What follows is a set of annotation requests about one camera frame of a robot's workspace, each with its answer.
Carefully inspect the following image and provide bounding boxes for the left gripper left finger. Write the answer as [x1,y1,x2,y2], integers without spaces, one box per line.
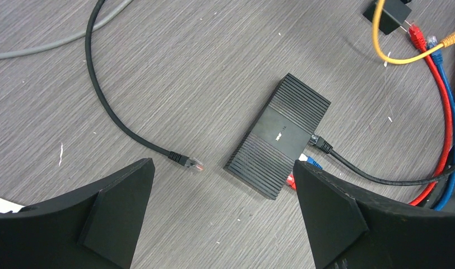
[0,158,155,268]

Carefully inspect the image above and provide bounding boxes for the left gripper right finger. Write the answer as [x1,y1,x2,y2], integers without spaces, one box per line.
[293,161,455,268]

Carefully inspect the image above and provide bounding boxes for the black ethernet cable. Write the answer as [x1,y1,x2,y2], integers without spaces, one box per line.
[309,134,455,187]

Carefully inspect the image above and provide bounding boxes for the black network switch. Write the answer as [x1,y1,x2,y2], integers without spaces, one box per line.
[225,73,331,200]

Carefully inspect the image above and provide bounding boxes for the yellow ethernet cable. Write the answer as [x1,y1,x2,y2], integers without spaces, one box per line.
[372,0,455,66]

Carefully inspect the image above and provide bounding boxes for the green white chessboard mat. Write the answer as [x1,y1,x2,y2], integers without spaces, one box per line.
[0,198,24,214]

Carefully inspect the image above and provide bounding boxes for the black power adapter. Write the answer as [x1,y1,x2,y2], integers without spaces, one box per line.
[379,0,412,35]

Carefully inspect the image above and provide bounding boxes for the black cable to router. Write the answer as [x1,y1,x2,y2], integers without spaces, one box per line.
[84,0,205,172]

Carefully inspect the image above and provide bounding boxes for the grey thin cable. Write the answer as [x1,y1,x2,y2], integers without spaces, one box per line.
[0,0,133,62]

